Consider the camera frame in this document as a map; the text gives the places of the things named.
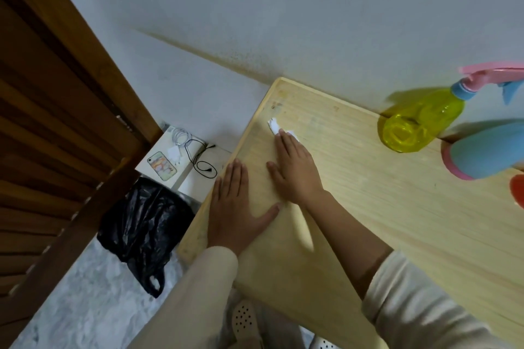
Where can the white box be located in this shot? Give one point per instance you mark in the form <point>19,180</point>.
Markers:
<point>190,181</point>

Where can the black plastic bag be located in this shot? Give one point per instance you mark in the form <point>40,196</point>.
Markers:
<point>141,230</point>

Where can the person's right hand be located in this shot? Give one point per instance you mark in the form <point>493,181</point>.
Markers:
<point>299,175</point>

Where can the person's left hand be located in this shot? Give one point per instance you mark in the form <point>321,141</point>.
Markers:
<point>231,222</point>

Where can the brown wooden louvred door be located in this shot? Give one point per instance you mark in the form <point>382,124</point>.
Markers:
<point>53,144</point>

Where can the person's right thumb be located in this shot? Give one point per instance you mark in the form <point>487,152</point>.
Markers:
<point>275,176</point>

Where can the white tissue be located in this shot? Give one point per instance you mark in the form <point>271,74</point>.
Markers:
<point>275,125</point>

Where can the person's left middle finger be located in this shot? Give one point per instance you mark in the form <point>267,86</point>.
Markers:
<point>236,179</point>

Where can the yellow spray bottle pink trigger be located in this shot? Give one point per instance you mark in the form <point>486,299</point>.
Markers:
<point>421,121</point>

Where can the person's left forearm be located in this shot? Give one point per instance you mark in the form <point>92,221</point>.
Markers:
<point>192,303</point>

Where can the phone with colourful case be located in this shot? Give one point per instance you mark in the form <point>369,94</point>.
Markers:
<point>162,165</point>

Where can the blue bottle pink cap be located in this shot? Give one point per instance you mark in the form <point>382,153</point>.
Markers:
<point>487,148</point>

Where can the red round object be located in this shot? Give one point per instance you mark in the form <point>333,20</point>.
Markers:
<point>518,191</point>

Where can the person's left little finger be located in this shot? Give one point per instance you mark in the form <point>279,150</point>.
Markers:
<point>217,193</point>

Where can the beige perforated slipper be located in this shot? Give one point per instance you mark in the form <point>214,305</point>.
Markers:
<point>244,322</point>
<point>323,344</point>

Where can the person's right forearm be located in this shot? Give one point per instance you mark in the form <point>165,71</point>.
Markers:
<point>368,263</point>

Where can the person's left thumb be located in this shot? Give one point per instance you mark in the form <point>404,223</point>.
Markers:
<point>266,216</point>

